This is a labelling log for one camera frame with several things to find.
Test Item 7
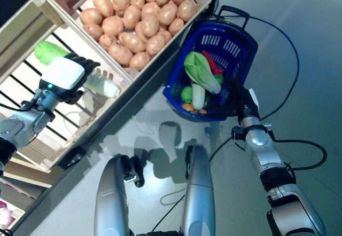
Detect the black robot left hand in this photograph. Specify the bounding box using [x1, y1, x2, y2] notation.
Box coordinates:
[40, 55, 102, 105]

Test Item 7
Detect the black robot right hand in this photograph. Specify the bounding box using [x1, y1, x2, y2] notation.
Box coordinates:
[229, 85, 260, 119]

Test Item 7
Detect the blue plastic shopping basket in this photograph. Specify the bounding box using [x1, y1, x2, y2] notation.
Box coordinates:
[162, 5, 259, 122]

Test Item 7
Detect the wooden slat crate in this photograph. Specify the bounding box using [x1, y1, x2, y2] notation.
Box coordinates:
[0, 0, 134, 174]

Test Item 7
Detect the red chili pepper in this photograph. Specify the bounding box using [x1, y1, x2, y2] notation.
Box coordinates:
[202, 50, 224, 75]

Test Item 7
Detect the small orange vegetable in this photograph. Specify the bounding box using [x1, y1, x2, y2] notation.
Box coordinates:
[182, 103, 208, 114]

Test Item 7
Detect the silver robot right leg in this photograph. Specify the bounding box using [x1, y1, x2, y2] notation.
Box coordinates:
[184, 144, 216, 236]

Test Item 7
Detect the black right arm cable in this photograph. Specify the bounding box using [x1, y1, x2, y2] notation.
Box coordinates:
[207, 15, 328, 172]

